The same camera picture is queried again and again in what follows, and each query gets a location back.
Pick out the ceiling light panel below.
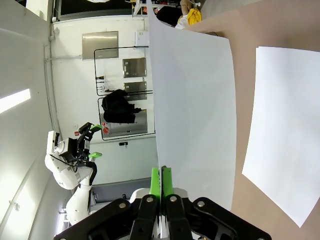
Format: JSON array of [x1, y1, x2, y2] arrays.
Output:
[[0, 88, 32, 115]]

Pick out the white A4 paper sheet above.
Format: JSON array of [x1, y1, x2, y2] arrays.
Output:
[[146, 0, 238, 212]]

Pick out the black wire rack frame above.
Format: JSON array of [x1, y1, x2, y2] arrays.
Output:
[[93, 46, 157, 141]]

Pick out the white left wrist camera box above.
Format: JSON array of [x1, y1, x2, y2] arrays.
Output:
[[46, 129, 60, 154]]

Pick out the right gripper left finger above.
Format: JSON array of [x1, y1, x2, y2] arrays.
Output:
[[53, 167, 161, 240]]

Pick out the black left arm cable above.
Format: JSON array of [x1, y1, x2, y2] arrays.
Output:
[[74, 154, 99, 187]]

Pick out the wide metal wall panel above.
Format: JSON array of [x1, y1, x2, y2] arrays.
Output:
[[99, 107, 149, 138]]

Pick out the white wall notice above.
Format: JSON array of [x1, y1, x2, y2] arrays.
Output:
[[134, 30, 150, 46]]

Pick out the grey cabinet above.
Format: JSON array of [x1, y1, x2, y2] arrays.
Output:
[[91, 176, 152, 208]]

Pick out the person in dark green jacket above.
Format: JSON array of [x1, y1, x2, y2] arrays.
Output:
[[155, 5, 181, 28]]

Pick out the large metal wall panel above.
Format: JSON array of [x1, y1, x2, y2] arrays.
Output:
[[81, 30, 120, 61]]

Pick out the white A4 paper stack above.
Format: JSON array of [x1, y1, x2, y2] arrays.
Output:
[[241, 46, 320, 229]]

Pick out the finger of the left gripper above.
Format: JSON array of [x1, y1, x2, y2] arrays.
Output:
[[77, 151, 103, 167], [78, 121, 103, 143]]

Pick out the small metal wall panel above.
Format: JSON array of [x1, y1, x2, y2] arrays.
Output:
[[123, 81, 148, 101], [122, 57, 147, 79]]

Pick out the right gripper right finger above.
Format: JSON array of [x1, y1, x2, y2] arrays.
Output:
[[160, 165, 273, 240]]

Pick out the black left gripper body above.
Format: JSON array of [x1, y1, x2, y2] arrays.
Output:
[[59, 137, 86, 163]]

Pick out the black coat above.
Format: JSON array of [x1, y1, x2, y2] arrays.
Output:
[[101, 89, 143, 125]]

